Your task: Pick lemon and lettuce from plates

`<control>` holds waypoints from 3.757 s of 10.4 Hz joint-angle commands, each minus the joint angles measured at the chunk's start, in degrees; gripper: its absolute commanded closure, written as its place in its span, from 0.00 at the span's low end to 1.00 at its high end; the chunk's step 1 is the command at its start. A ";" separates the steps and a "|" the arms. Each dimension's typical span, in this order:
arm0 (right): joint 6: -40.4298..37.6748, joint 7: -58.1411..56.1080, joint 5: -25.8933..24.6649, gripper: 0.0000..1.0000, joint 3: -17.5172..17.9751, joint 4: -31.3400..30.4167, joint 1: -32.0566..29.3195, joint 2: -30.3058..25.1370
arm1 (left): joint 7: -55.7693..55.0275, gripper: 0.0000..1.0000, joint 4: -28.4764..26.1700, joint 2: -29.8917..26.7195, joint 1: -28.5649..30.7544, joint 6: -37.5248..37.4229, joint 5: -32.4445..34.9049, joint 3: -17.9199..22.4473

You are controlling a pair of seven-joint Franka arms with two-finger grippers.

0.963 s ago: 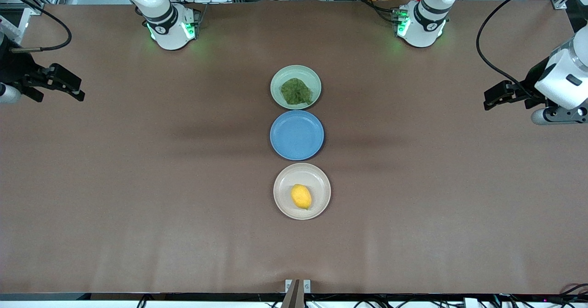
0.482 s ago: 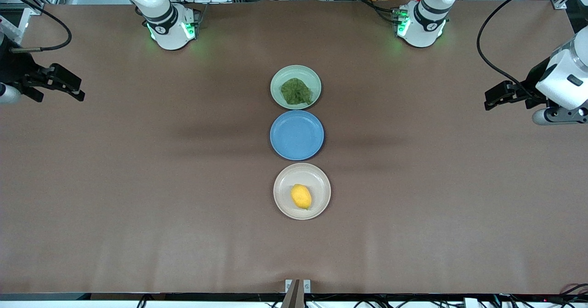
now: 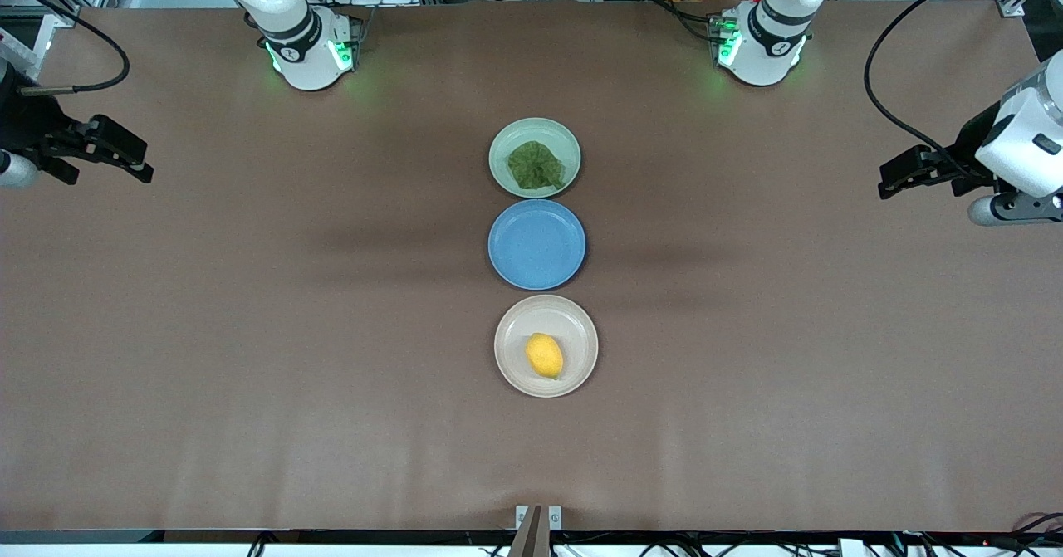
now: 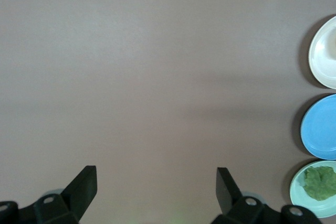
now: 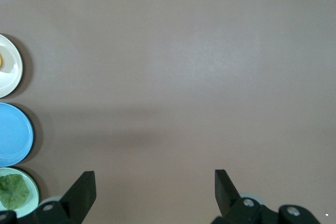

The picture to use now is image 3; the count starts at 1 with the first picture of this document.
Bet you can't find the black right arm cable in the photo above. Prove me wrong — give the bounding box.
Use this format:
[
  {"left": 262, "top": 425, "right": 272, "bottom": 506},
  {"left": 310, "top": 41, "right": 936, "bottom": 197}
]
[{"left": 0, "top": 0, "right": 132, "bottom": 96}]

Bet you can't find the beige plate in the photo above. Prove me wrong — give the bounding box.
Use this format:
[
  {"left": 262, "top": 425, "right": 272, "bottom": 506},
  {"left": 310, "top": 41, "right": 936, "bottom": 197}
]
[{"left": 493, "top": 294, "right": 600, "bottom": 398}]

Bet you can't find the yellow lemon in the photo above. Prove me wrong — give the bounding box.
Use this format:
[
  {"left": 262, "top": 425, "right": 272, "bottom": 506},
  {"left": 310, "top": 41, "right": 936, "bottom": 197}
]
[{"left": 526, "top": 332, "right": 565, "bottom": 380}]

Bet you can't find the green lettuce leaf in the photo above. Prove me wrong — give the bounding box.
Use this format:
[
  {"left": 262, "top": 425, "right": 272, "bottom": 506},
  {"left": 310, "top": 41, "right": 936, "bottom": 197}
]
[{"left": 507, "top": 140, "right": 567, "bottom": 193}]

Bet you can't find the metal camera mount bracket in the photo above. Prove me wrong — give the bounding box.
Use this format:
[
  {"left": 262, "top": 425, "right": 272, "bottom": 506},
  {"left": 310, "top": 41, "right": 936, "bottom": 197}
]
[{"left": 515, "top": 505, "right": 563, "bottom": 557}]

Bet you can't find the blue plate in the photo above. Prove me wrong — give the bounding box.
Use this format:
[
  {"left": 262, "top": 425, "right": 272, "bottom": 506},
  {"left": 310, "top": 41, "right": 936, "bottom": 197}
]
[{"left": 487, "top": 199, "right": 587, "bottom": 291}]

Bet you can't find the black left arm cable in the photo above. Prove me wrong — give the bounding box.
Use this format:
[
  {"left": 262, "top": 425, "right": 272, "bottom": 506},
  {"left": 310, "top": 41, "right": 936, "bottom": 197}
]
[{"left": 863, "top": 0, "right": 1049, "bottom": 181}]

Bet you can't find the light green plate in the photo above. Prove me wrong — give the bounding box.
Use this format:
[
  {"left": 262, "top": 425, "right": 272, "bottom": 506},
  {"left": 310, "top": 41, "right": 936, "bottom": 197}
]
[{"left": 488, "top": 117, "right": 582, "bottom": 199}]

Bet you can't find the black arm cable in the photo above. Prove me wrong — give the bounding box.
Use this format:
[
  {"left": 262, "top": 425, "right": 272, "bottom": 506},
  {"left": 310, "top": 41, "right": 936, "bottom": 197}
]
[
  {"left": 863, "top": 0, "right": 1049, "bottom": 181},
  {"left": 0, "top": 0, "right": 132, "bottom": 96}
]

